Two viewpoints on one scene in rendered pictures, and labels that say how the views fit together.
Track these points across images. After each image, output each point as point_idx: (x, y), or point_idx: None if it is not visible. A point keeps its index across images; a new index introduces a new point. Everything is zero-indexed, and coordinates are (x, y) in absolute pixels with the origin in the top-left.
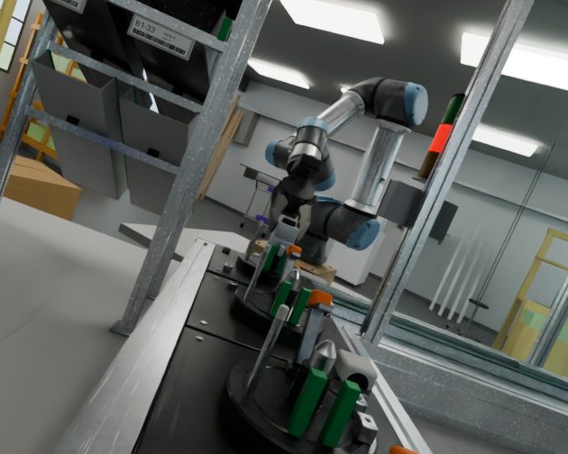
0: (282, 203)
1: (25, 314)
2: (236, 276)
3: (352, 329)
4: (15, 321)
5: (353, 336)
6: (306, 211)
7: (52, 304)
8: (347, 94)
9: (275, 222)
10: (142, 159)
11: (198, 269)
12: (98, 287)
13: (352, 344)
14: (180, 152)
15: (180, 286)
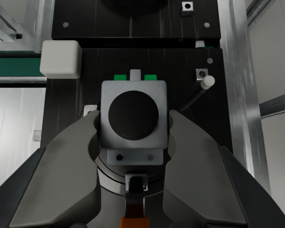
0: (187, 169)
1: None
2: (184, 65)
3: (18, 50)
4: None
5: (28, 25)
6: (53, 178)
7: None
8: None
9: (172, 109)
10: None
11: (229, 59)
12: (283, 93)
13: (39, 5)
14: None
15: (230, 5)
